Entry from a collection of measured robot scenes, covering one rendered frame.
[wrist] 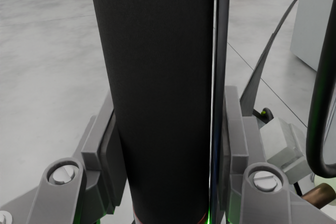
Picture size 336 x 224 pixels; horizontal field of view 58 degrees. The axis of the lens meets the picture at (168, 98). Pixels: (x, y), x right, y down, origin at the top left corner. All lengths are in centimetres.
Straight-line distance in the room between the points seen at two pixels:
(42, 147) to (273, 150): 211
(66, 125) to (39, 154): 35
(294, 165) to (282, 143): 5
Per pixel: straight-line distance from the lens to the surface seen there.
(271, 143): 61
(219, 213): 43
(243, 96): 37
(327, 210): 58
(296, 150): 59
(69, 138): 252
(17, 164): 247
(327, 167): 23
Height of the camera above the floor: 155
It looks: 34 degrees down
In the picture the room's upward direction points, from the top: 4 degrees counter-clockwise
